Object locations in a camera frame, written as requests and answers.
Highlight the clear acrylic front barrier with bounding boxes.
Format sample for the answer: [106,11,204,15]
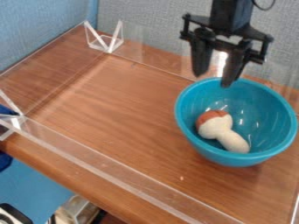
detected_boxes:
[0,115,244,224]

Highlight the clear acrylic corner bracket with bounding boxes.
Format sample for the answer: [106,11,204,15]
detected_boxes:
[83,20,124,53]

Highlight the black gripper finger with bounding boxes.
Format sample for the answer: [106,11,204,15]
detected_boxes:
[191,28,215,77]
[220,40,252,88]

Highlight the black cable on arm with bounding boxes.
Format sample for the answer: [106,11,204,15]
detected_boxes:
[250,0,278,11]

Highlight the clear acrylic barrier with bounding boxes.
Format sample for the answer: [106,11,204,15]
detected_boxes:
[0,115,244,224]
[114,39,299,93]

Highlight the clear acrylic back barrier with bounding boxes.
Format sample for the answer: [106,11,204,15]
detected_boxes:
[114,39,299,93]

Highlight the white toy mushroom brown cap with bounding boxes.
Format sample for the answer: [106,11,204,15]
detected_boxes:
[195,110,250,153]

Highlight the black white object bottom left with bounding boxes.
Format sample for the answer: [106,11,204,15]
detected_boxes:
[0,203,34,224]

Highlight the metal table frame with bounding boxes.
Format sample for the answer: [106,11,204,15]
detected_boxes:
[46,195,99,224]

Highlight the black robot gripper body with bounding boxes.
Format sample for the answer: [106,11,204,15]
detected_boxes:
[179,0,275,66]

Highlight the blue object at left edge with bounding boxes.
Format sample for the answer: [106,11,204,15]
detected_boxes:
[0,104,20,173]

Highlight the blue plastic bowl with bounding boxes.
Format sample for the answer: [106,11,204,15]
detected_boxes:
[174,78,298,167]

